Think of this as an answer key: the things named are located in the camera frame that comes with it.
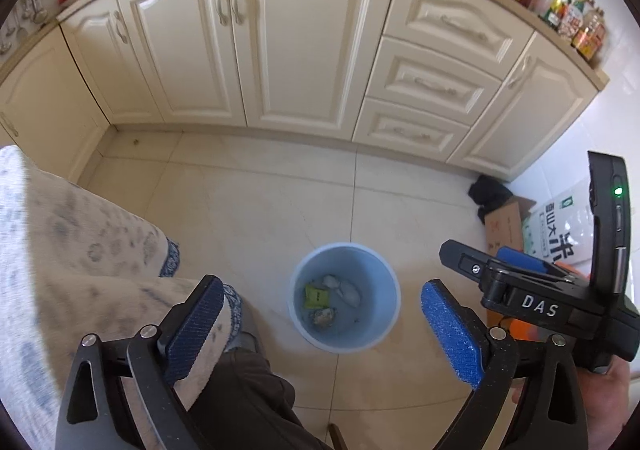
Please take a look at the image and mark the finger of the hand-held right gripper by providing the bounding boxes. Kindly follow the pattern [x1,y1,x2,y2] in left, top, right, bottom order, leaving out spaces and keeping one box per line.
[496,245,569,277]
[438,239,502,293]

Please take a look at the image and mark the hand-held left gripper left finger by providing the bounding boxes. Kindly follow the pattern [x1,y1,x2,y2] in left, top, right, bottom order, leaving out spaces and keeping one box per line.
[54,274,225,450]

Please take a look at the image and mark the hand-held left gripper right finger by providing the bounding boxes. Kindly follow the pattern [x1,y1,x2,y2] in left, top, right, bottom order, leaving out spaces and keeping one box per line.
[421,279,591,450]

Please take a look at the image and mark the blue plastic bin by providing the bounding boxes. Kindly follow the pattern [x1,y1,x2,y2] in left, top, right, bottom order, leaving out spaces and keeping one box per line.
[289,243,402,355]

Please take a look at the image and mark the person's right hand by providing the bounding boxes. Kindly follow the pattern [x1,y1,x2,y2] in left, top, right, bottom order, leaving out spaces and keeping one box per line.
[580,359,636,450]

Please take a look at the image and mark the brown cardboard box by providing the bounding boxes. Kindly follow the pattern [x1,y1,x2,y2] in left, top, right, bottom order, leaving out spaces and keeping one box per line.
[484,197,539,257]

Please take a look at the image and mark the white and green rice bag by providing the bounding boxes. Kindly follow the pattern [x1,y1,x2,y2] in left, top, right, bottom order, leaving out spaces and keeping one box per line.
[522,177,597,267]

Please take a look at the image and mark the black cloth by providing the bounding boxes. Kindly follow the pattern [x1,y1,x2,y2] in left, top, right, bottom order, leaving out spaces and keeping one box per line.
[467,174,512,222]

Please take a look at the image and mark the person's leg in dark trousers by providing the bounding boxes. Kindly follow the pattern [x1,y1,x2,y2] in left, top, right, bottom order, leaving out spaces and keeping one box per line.
[189,347,322,450]

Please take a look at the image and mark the round table with patterned cloth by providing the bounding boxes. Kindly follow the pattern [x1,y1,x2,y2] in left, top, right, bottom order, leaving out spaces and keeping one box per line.
[0,144,244,450]

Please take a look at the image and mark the cream small cabinet drawer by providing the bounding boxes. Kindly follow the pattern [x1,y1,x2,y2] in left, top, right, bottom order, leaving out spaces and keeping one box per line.
[351,98,471,162]

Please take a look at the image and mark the brown wooden leg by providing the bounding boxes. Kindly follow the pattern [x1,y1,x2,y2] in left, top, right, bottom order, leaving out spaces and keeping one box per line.
[328,422,352,450]

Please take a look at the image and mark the cream medium cabinet drawer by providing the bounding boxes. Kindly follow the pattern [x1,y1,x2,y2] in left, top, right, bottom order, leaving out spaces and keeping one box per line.
[365,36,503,127]

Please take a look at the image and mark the red-labelled seasoning bottle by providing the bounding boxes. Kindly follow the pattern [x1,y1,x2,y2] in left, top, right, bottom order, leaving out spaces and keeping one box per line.
[572,10,607,62]

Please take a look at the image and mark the white-labelled seasoning bottle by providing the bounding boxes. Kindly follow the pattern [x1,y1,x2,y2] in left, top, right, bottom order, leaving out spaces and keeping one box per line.
[560,0,589,44]

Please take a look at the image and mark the cream large cabinet drawer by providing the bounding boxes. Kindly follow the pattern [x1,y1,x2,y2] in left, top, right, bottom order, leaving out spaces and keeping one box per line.
[384,0,535,81]

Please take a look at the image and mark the cream kitchen cabinet unit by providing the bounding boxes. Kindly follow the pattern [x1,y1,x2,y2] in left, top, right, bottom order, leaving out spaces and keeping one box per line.
[0,0,612,183]

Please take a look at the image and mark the hanging metal utensils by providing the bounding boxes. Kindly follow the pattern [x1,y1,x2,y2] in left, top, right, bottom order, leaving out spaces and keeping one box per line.
[0,0,48,56]

